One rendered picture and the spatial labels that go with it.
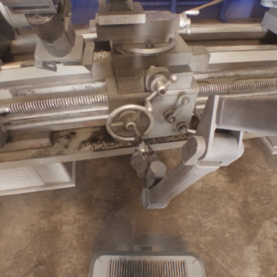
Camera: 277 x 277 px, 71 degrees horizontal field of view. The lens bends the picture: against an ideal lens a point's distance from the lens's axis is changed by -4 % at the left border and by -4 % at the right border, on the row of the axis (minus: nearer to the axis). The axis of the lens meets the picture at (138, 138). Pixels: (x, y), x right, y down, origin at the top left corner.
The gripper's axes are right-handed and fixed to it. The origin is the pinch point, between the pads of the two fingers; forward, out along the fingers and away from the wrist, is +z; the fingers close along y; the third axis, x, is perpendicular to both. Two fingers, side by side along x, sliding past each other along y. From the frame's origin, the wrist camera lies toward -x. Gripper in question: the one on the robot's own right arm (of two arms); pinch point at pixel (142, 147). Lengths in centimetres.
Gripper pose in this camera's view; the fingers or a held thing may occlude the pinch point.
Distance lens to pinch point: 87.6
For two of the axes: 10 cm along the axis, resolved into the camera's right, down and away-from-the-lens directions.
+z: -1.6, -7.4, 6.6
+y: -8.8, 4.0, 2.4
